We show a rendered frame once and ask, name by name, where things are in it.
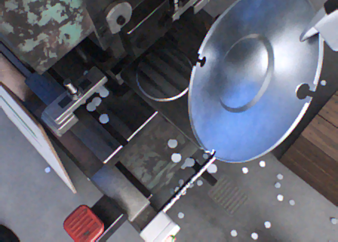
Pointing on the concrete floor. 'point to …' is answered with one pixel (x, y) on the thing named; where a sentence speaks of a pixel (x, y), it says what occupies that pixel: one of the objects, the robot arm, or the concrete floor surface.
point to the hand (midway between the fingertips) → (310, 31)
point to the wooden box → (318, 151)
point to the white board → (32, 131)
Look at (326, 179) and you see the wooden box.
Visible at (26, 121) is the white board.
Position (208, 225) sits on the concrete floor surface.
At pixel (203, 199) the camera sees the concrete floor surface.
